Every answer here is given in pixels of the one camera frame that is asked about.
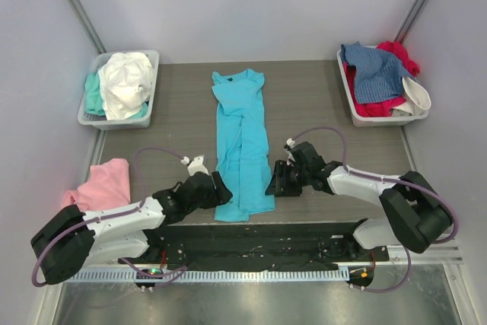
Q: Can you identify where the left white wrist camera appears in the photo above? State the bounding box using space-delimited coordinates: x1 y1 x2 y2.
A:
180 155 209 177

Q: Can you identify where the right grey plastic basket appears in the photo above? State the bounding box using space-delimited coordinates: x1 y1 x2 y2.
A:
336 49 429 128

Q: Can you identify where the cream white t shirt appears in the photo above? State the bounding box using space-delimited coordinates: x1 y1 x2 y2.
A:
391 77 431 116

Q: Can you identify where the left aluminium frame post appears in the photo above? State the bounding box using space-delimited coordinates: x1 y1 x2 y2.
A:
67 0 106 54

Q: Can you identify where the pink t shirt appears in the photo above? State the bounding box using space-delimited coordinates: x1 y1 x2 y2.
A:
61 158 131 212

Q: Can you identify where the blue patterned t shirt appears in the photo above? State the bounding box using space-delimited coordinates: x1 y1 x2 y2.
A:
340 43 414 104

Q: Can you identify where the red t shirt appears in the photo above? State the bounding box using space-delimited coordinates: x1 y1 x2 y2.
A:
342 41 420 117

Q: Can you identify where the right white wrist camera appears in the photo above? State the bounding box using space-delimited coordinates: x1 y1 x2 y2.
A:
284 138 296 160

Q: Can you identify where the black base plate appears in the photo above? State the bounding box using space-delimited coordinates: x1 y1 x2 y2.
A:
129 222 389 272

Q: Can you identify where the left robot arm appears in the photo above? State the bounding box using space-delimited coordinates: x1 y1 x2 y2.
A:
30 172 233 288

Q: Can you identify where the slotted cable duct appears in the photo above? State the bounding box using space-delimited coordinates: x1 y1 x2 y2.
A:
66 266 349 283

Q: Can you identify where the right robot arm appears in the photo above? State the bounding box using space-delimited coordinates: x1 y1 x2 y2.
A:
266 140 454 253

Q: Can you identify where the right aluminium frame post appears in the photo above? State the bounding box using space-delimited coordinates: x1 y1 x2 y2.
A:
393 0 454 44

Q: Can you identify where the teal green t shirt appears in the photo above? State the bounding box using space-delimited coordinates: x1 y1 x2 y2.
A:
84 72 148 120

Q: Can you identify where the cyan t shirt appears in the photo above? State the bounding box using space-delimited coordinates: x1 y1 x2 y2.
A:
212 69 275 222

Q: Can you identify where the aluminium frame post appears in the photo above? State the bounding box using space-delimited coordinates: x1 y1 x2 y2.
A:
67 0 106 54
393 0 454 44

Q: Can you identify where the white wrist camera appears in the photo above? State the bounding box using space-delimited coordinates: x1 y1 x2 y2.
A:
180 155 209 177
284 138 296 160

